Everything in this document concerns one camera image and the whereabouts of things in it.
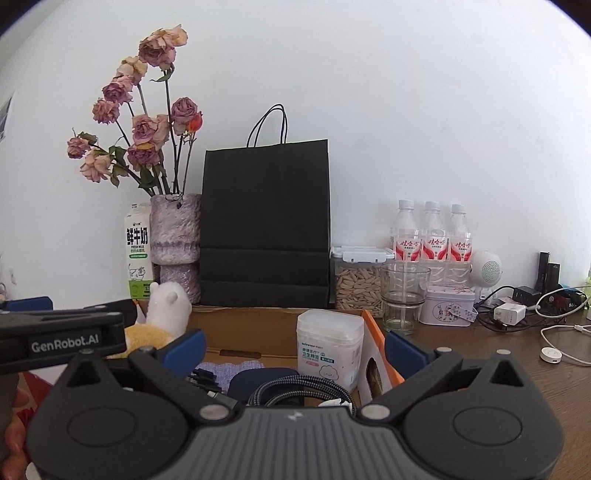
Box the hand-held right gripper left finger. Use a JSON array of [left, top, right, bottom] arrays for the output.
[[67, 329, 234, 423]]

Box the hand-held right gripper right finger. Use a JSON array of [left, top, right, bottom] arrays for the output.
[[358, 329, 526, 423]]

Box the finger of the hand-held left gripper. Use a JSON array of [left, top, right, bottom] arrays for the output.
[[0, 296, 54, 315], [0, 299, 139, 328]]

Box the white yellow alpaca plush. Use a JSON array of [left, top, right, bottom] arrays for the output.
[[105, 281, 195, 361]]

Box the purple fabric pouch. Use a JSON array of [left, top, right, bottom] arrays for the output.
[[194, 361, 266, 393]]

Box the clear cotton swab box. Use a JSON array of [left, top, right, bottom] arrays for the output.
[[296, 309, 365, 393]]

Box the navy blue case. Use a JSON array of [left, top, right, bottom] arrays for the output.
[[228, 367, 303, 408]]

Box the red cardboard box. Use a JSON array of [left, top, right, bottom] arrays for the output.
[[18, 306, 406, 425]]

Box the grey braided cable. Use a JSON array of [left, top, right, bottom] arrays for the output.
[[247, 375, 358, 409]]

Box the clear container of seeds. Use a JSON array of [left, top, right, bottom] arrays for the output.
[[330, 246, 398, 319]]

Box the person's left hand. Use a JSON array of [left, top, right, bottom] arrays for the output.
[[4, 415, 29, 466]]

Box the clear glass cup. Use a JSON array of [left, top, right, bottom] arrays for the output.
[[379, 262, 431, 336]]

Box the white tin box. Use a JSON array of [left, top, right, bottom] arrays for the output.
[[419, 285, 478, 328]]

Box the white green milk carton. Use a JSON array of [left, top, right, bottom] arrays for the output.
[[124, 203, 155, 301]]

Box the purple textured vase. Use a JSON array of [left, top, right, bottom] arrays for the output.
[[150, 193, 204, 305]]

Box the white charger adapter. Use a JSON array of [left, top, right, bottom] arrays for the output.
[[493, 302, 527, 328]]

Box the white round speaker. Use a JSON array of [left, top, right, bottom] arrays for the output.
[[470, 249, 503, 301]]

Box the black paper bag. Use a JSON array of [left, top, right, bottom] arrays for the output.
[[198, 104, 332, 309]]

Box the black upright device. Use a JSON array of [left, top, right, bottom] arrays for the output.
[[537, 251, 561, 296]]

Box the dried pink rose bouquet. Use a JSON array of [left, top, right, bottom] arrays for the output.
[[67, 25, 204, 197]]

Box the chargers and cables cluster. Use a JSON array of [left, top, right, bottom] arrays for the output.
[[475, 285, 541, 333]]

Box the wall poster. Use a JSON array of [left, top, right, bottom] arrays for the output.
[[0, 90, 17, 141]]

